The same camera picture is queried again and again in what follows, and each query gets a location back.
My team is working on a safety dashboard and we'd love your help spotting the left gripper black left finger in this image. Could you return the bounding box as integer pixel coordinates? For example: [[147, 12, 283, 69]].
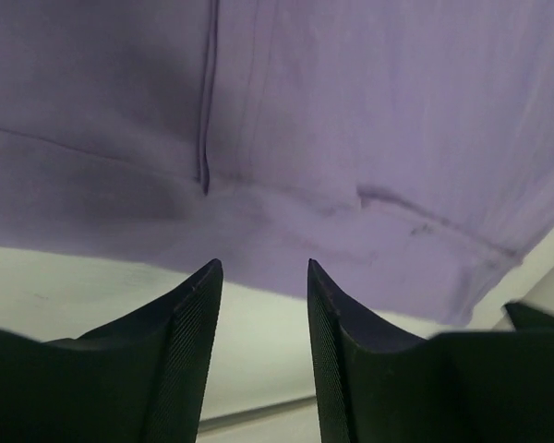
[[0, 259, 223, 442]]

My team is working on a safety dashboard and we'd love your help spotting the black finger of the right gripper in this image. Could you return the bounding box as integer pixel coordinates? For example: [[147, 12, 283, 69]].
[[503, 302, 554, 330]]

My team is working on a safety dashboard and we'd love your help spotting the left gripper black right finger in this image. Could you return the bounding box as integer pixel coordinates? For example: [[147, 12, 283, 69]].
[[307, 261, 554, 443]]

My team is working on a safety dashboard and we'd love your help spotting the purple t shirt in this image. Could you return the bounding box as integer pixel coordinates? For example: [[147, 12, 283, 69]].
[[0, 1, 554, 325]]

